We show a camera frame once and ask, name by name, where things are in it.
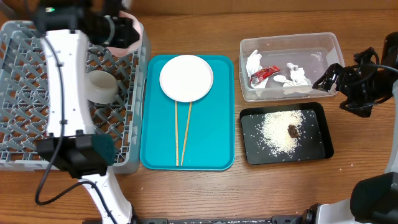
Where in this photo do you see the small white bowl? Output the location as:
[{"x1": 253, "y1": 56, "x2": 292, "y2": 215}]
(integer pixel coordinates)
[{"x1": 108, "y1": 11, "x2": 143, "y2": 57}]

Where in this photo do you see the white napkin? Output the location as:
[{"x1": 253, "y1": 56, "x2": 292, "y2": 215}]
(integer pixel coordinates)
[
  {"x1": 273, "y1": 62, "x2": 312, "y2": 95},
  {"x1": 246, "y1": 50, "x2": 268, "y2": 96}
]

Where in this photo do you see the grey bowl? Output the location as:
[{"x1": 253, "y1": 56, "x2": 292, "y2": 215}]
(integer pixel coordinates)
[{"x1": 85, "y1": 70, "x2": 118, "y2": 104}]

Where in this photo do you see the white rice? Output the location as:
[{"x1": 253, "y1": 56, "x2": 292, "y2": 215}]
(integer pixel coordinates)
[{"x1": 245, "y1": 110, "x2": 320, "y2": 159}]

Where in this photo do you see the red snack wrapper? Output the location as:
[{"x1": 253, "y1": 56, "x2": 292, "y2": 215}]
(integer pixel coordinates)
[{"x1": 249, "y1": 65, "x2": 282, "y2": 86}]

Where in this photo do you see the brown food scrap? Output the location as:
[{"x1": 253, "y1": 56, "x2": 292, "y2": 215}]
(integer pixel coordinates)
[{"x1": 288, "y1": 124, "x2": 300, "y2": 138}]

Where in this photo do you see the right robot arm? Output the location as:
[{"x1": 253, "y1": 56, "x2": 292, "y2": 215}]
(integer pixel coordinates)
[{"x1": 300, "y1": 32, "x2": 397, "y2": 224}]

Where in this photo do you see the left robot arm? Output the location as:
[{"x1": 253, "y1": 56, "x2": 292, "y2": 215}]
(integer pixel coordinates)
[{"x1": 32, "y1": 1, "x2": 143, "y2": 223}]

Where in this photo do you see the grey dishwasher rack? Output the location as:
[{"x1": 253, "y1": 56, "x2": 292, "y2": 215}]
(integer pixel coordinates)
[{"x1": 1, "y1": 21, "x2": 151, "y2": 174}]

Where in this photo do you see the clear plastic bin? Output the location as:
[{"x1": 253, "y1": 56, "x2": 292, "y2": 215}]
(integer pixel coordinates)
[{"x1": 239, "y1": 32, "x2": 345, "y2": 102}]

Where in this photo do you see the black tray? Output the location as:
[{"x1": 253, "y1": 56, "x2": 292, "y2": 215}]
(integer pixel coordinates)
[{"x1": 239, "y1": 102, "x2": 334, "y2": 166}]

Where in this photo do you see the large white plate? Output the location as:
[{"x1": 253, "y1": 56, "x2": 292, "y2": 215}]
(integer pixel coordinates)
[{"x1": 159, "y1": 55, "x2": 214, "y2": 103}]

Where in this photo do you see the right wooden chopstick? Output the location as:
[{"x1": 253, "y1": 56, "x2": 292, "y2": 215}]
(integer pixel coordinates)
[{"x1": 180, "y1": 102, "x2": 193, "y2": 166}]

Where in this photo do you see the wooden chopstick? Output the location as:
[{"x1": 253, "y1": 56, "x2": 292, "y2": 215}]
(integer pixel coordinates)
[
  {"x1": 180, "y1": 102, "x2": 193, "y2": 166},
  {"x1": 175, "y1": 101, "x2": 180, "y2": 167}
]

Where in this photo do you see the left wooden chopstick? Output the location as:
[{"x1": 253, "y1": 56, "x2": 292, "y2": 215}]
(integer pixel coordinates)
[{"x1": 175, "y1": 101, "x2": 180, "y2": 167}]

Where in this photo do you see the teal plastic tray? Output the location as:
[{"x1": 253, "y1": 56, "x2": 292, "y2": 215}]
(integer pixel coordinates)
[{"x1": 140, "y1": 55, "x2": 235, "y2": 170}]

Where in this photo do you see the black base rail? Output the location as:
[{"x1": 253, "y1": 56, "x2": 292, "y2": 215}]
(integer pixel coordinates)
[{"x1": 133, "y1": 215, "x2": 302, "y2": 224}]

